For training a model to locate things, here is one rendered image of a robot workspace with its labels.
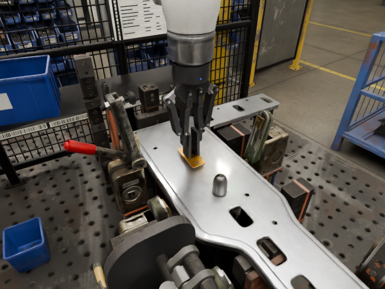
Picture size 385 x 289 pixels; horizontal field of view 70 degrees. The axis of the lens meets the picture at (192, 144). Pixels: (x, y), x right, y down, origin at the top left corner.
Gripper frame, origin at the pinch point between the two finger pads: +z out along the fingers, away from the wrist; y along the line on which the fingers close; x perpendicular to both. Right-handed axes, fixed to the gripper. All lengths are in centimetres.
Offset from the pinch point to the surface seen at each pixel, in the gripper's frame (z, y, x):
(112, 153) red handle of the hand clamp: -4.6, 18.8, 0.7
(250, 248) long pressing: 4.8, 3.2, 27.0
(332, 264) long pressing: 5.2, -7.2, 36.2
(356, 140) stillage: 88, -173, -43
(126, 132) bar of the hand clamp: -9.1, 15.3, 1.8
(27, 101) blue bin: -3.8, 32.0, -34.2
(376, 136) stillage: 89, -195, -39
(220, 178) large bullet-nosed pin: 0.6, 0.4, 13.2
